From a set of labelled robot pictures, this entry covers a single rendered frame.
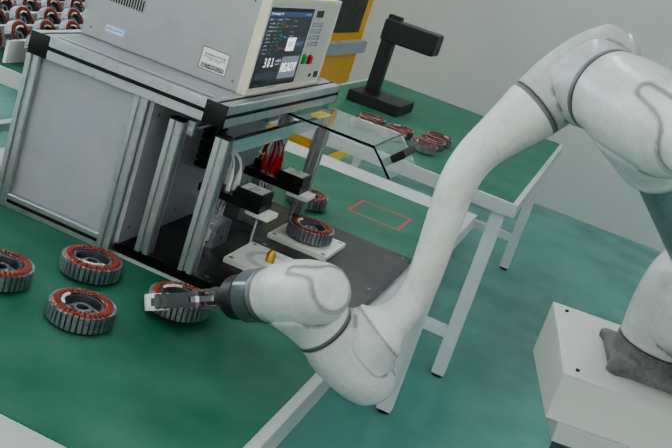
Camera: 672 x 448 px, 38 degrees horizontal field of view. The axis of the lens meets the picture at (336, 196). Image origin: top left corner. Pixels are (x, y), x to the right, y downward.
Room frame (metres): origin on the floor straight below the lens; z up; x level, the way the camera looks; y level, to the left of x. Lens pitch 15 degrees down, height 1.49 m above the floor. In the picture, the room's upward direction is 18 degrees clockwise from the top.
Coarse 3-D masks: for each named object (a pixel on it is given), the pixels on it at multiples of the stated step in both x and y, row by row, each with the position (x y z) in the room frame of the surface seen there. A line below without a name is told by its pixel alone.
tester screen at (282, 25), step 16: (272, 16) 1.91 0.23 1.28; (288, 16) 1.99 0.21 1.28; (304, 16) 2.08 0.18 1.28; (272, 32) 1.93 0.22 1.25; (288, 32) 2.02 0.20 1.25; (304, 32) 2.11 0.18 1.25; (272, 48) 1.96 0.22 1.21; (256, 64) 1.90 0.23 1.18; (256, 80) 1.92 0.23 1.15; (272, 80) 2.01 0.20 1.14
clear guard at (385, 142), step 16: (304, 112) 2.17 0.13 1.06; (336, 112) 2.30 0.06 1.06; (336, 128) 2.11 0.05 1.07; (352, 128) 2.17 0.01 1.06; (368, 128) 2.23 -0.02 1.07; (384, 128) 2.30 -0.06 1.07; (368, 144) 2.07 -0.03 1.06; (384, 144) 2.13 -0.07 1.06; (400, 144) 2.25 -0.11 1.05; (384, 160) 2.08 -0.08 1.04; (400, 160) 2.18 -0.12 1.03
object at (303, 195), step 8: (248, 168) 2.18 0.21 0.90; (256, 168) 2.19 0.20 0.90; (288, 168) 2.20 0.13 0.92; (256, 176) 2.17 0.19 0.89; (264, 176) 2.16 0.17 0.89; (272, 176) 2.17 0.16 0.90; (280, 176) 2.16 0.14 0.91; (288, 176) 2.15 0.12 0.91; (296, 176) 2.15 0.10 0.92; (304, 176) 2.17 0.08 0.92; (264, 184) 2.20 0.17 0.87; (272, 184) 2.16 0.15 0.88; (280, 184) 2.15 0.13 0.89; (288, 184) 2.15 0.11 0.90; (296, 184) 2.15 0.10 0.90; (304, 184) 2.17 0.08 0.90; (288, 192) 2.15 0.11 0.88; (296, 192) 2.14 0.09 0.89; (304, 192) 2.18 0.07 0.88; (304, 200) 2.14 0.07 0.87
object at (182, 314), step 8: (152, 288) 1.59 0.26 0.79; (160, 288) 1.60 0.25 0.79; (168, 288) 1.62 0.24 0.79; (176, 288) 1.63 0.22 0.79; (184, 288) 1.64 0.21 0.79; (192, 288) 1.64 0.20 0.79; (160, 312) 1.55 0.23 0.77; (168, 312) 1.55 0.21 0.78; (176, 312) 1.56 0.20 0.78; (184, 312) 1.55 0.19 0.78; (192, 312) 1.56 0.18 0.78; (200, 312) 1.57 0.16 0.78; (176, 320) 1.55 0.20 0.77; (184, 320) 1.55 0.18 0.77; (192, 320) 1.56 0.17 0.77; (200, 320) 1.58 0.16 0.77
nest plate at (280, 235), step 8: (272, 232) 2.12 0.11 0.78; (280, 232) 2.14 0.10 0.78; (280, 240) 2.10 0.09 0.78; (288, 240) 2.10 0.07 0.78; (296, 240) 2.12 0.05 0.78; (336, 240) 2.22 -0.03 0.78; (296, 248) 2.09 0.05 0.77; (304, 248) 2.09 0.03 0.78; (312, 248) 2.10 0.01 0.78; (320, 248) 2.12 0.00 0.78; (328, 248) 2.14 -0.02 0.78; (336, 248) 2.16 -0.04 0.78; (312, 256) 2.08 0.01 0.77; (320, 256) 2.08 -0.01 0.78; (328, 256) 2.09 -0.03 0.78
